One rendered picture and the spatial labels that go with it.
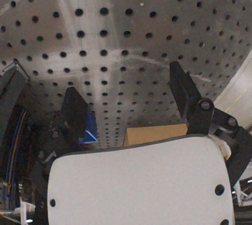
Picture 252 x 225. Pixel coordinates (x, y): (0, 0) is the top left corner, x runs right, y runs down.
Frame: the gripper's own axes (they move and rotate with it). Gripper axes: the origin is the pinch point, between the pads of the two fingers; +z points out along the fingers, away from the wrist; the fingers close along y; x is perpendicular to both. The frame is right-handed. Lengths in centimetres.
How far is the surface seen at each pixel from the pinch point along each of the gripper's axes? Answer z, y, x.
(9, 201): -17, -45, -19
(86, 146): 19, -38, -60
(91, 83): 19.7, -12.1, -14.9
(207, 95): 20.4, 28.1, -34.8
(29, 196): -14, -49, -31
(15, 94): 11.8, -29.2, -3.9
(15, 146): 3.3, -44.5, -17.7
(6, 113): 5.9, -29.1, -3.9
